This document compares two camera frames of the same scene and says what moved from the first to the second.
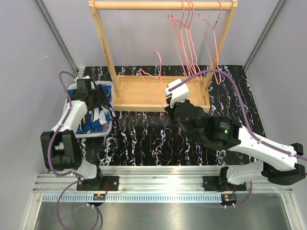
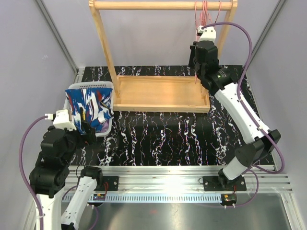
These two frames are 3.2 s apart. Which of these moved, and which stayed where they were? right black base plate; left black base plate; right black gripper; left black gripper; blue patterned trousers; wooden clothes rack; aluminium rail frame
Moved: left black gripper; right black gripper
Stayed: blue patterned trousers; left black base plate; wooden clothes rack; right black base plate; aluminium rail frame
